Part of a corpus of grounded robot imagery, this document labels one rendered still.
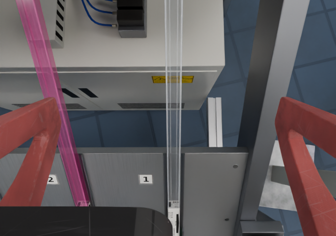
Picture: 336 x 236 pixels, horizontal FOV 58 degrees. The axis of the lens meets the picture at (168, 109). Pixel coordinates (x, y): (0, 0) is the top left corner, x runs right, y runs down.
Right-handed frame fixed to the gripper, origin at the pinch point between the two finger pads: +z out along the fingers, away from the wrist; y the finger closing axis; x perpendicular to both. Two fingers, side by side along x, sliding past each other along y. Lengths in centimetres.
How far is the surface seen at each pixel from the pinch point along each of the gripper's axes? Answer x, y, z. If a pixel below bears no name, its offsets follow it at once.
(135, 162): 16.5, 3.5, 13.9
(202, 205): 23.7, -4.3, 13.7
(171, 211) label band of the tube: 23.5, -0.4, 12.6
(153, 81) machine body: 27, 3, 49
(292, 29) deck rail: 1.0, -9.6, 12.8
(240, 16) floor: 34, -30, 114
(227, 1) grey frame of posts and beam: 14, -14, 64
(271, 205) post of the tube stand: 87, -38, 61
